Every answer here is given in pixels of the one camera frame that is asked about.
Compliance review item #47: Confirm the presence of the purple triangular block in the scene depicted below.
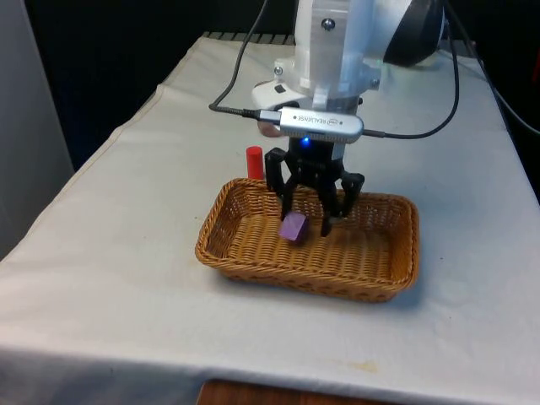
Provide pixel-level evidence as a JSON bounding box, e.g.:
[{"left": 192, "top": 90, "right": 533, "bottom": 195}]
[{"left": 278, "top": 211, "right": 309, "bottom": 246}]

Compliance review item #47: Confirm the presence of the red cylinder block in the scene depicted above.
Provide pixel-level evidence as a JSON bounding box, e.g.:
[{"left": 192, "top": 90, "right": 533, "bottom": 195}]
[{"left": 246, "top": 145, "right": 266, "bottom": 181}]

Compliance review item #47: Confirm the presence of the black cable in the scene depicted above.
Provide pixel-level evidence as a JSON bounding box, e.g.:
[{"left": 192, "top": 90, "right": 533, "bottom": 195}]
[
  {"left": 445, "top": 0, "right": 540, "bottom": 136},
  {"left": 208, "top": 0, "right": 271, "bottom": 124},
  {"left": 360, "top": 0, "right": 462, "bottom": 141}
]

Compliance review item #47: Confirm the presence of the brown wicker basket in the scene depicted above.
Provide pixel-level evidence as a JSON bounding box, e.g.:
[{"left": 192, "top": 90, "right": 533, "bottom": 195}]
[{"left": 194, "top": 176, "right": 421, "bottom": 304}]

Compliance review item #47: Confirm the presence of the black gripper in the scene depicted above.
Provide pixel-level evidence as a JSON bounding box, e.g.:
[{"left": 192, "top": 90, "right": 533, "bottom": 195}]
[{"left": 264, "top": 137, "right": 365, "bottom": 238}]

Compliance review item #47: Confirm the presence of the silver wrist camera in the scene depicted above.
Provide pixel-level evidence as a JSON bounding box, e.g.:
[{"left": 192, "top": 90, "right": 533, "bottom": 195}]
[{"left": 257, "top": 106, "right": 365, "bottom": 144}]

